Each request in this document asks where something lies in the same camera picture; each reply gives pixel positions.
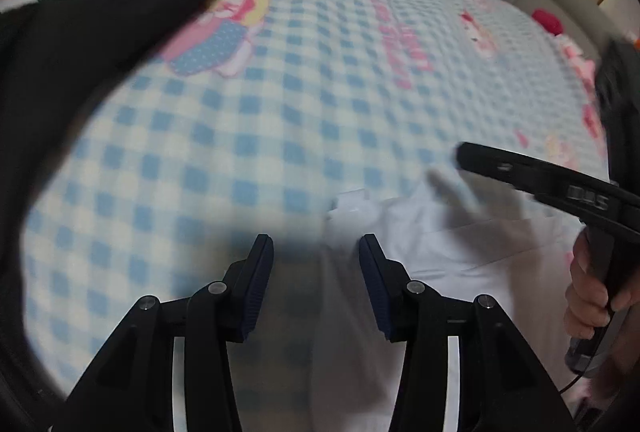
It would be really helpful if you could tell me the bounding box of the person's right hand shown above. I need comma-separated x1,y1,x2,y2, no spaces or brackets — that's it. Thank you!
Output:
564,229,612,342

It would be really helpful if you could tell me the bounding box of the magenta round plush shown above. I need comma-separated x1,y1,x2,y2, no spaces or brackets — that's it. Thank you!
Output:
532,6,566,35

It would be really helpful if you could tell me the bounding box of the white garment with navy trim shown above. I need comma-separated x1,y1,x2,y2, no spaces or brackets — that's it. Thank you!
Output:
320,162,591,432

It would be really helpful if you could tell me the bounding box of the blue checked printed blanket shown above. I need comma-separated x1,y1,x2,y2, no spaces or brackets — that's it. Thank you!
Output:
0,0,621,432

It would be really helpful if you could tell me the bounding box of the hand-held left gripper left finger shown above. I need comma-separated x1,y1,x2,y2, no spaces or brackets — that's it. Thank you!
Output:
52,233,275,432

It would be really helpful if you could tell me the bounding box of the pink plush toy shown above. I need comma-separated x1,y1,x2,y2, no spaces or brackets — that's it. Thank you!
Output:
560,36,601,77

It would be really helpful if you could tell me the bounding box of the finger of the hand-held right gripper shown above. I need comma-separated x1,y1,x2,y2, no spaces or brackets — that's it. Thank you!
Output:
456,142,572,199

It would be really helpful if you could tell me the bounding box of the black jacket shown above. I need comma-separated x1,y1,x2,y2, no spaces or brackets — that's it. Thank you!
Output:
0,0,248,223

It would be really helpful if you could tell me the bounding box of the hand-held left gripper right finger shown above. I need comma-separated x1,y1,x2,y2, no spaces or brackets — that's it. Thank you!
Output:
359,233,578,432

